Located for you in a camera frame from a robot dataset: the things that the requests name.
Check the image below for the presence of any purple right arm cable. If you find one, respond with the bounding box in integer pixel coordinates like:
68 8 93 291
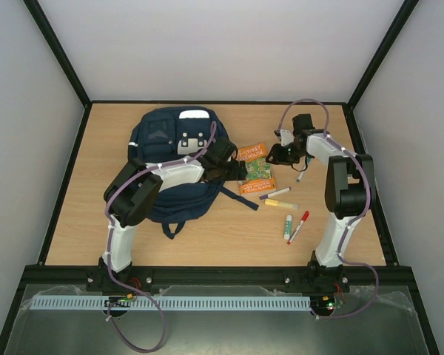
277 98 380 320

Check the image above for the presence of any yellow highlighter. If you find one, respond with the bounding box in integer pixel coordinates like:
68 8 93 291
264 199 299 210

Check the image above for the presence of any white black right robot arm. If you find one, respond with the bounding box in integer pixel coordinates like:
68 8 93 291
266 114 377 290

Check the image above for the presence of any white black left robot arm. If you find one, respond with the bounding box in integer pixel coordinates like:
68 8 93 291
102 138 247 273

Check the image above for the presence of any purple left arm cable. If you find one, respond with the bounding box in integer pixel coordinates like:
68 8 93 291
103 121 218 353

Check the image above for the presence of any purple capped white marker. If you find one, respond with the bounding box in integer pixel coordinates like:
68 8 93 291
259 186 292 200

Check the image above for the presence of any orange Treehouse book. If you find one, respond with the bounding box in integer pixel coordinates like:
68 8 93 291
237 143 276 196

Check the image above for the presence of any green white glue stick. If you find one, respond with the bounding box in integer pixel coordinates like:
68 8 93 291
283 214 292 240

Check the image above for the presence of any red capped white marker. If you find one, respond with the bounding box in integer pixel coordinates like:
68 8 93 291
287 211 310 245

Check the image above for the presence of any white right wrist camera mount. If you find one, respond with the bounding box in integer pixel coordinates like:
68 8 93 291
275 129 294 147

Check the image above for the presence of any light blue slotted cable duct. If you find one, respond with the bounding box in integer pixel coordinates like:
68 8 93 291
30 295 312 311

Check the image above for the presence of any green capped white marker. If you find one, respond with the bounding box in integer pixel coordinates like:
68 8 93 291
296 157 311 183

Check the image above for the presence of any black aluminium frame rail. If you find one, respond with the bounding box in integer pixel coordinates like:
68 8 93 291
21 264 415 293

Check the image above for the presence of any navy blue student backpack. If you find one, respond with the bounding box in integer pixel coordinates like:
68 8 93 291
127 106 258 240

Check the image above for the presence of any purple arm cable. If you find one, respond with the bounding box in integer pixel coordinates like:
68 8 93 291
103 121 218 353
277 98 380 320

